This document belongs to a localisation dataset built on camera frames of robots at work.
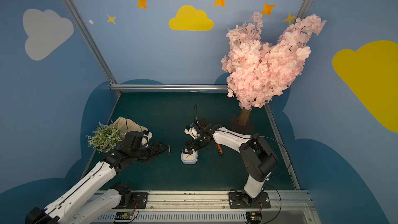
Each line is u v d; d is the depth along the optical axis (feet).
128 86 3.88
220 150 2.95
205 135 2.22
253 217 2.39
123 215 2.35
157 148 2.31
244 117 3.12
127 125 3.42
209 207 2.43
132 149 1.97
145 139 2.12
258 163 1.54
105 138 2.52
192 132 2.57
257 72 1.87
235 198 2.45
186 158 2.81
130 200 2.27
